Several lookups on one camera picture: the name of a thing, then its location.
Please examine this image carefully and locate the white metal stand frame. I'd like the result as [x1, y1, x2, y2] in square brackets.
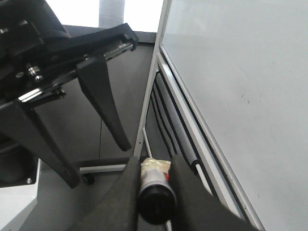
[78, 0, 265, 231]

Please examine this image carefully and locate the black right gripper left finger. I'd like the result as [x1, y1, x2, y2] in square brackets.
[69, 156, 141, 231]

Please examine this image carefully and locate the white horizontal rod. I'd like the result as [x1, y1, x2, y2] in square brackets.
[142, 128, 153, 158]

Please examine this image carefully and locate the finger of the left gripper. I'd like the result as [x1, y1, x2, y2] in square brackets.
[0, 100, 80, 188]

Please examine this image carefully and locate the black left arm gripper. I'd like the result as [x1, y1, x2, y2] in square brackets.
[0, 0, 139, 151]

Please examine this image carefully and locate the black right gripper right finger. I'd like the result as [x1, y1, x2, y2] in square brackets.
[169, 155, 257, 231]

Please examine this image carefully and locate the white whiteboard marker pen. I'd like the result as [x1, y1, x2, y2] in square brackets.
[137, 157, 177, 225]

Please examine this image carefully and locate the red round magnet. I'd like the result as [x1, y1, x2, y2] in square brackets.
[164, 173, 169, 181]

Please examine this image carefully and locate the large whiteboard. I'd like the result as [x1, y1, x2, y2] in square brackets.
[161, 0, 308, 231]

